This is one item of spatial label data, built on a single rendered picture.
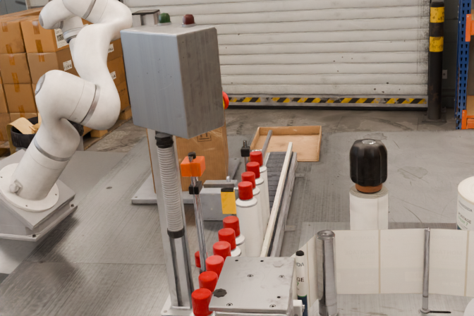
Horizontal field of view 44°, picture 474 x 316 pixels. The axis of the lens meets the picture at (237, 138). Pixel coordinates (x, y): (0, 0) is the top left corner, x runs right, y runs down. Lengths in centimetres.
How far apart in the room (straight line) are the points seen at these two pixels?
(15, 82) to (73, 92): 352
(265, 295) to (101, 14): 126
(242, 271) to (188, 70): 36
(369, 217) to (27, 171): 99
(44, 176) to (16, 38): 330
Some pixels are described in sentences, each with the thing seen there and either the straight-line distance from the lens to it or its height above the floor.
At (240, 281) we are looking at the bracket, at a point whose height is 114.
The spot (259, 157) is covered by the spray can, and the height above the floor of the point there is 108.
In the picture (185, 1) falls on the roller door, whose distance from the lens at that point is 588.
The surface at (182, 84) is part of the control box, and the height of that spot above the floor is 139.
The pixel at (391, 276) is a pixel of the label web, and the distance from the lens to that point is 124.
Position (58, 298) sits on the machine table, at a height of 83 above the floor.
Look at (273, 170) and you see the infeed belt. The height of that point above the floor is 88.
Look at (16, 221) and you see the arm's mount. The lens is 186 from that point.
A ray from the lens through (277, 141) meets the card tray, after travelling 237.
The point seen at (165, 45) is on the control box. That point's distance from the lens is 104.
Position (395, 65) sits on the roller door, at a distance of 551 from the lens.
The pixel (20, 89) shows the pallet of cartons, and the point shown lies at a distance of 513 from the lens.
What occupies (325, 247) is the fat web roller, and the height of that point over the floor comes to 105.
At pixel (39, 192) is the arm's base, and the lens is 185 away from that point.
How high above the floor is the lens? 162
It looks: 19 degrees down
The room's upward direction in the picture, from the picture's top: 5 degrees counter-clockwise
